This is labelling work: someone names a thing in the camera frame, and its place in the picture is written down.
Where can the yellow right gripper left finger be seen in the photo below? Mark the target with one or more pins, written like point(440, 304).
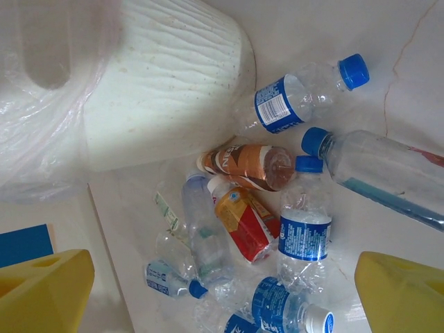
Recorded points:
point(38, 298)

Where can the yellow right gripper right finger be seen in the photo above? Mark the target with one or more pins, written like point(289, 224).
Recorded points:
point(406, 301)

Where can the small bottle blue label blue cap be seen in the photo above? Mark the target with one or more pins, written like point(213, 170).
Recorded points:
point(159, 279)

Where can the large clear bottle blue cap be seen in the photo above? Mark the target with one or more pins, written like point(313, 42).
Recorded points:
point(374, 166)

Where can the clear plastic bin liner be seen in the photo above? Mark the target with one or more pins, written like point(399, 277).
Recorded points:
point(34, 138)

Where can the white ribbed waste bin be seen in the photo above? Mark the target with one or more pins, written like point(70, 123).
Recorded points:
point(166, 86)

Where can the clear bottle blue label white cap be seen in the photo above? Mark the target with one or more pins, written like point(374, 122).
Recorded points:
point(239, 326)
point(274, 301)

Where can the clear bottle green white label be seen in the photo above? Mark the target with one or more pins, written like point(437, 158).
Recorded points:
point(166, 209)

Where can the crumpled clear plastic bottle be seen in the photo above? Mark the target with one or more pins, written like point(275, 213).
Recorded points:
point(225, 298)

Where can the red yellow label bottle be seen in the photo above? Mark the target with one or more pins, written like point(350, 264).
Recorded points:
point(243, 222)

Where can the clear unlabelled plastic bottle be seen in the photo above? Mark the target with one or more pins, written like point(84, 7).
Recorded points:
point(204, 215)

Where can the brown coffee drink bottle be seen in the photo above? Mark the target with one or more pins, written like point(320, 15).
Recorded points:
point(243, 163)

